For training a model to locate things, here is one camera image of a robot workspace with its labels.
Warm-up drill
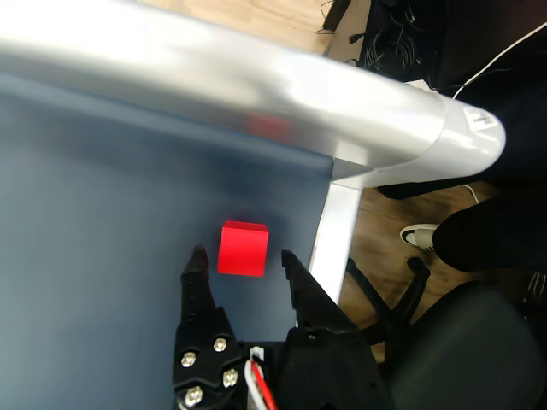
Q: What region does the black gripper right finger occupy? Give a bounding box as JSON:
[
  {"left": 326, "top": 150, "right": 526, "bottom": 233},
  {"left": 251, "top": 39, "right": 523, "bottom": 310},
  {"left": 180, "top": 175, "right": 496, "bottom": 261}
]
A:
[{"left": 277, "top": 249, "right": 391, "bottom": 410}]

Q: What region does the red cube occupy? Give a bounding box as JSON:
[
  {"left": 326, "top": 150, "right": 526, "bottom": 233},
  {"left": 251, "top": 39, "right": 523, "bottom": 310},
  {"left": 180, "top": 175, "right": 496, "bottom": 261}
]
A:
[{"left": 216, "top": 220, "right": 270, "bottom": 278}]

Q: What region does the person's leg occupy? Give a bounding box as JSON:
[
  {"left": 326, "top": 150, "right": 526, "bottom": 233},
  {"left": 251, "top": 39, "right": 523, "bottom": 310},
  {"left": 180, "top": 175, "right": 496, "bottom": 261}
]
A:
[{"left": 433, "top": 194, "right": 547, "bottom": 274}]

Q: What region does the blue-grey table mat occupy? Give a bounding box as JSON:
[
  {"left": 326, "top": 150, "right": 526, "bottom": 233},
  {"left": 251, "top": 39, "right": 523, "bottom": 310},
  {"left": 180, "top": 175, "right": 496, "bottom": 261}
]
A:
[{"left": 0, "top": 70, "right": 334, "bottom": 410}]

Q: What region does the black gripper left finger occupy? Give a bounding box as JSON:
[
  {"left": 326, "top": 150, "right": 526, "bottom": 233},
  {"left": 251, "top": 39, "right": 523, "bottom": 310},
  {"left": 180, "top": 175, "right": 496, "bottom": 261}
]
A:
[{"left": 170, "top": 244, "right": 250, "bottom": 410}]

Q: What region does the black cable bundle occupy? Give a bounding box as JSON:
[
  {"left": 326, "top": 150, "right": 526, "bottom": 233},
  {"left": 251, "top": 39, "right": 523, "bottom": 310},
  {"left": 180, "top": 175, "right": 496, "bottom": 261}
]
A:
[{"left": 350, "top": 16, "right": 426, "bottom": 73}]

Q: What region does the black office chair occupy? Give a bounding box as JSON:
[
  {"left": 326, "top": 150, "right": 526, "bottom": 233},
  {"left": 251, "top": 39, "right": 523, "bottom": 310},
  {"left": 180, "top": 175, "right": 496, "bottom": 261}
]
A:
[{"left": 344, "top": 255, "right": 547, "bottom": 410}]

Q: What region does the person's shoe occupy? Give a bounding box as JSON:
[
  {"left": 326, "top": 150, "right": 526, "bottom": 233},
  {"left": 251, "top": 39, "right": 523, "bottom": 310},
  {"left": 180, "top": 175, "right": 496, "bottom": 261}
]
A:
[{"left": 399, "top": 222, "right": 441, "bottom": 253}]

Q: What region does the white cable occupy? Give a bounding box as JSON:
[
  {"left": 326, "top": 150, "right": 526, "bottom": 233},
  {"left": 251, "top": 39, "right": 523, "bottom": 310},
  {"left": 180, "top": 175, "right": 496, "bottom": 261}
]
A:
[{"left": 451, "top": 21, "right": 547, "bottom": 100}]

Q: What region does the red white servo wire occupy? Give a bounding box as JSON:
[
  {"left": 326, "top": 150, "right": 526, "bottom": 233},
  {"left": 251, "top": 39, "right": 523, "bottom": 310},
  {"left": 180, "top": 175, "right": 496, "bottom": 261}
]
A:
[{"left": 244, "top": 348, "right": 279, "bottom": 410}]

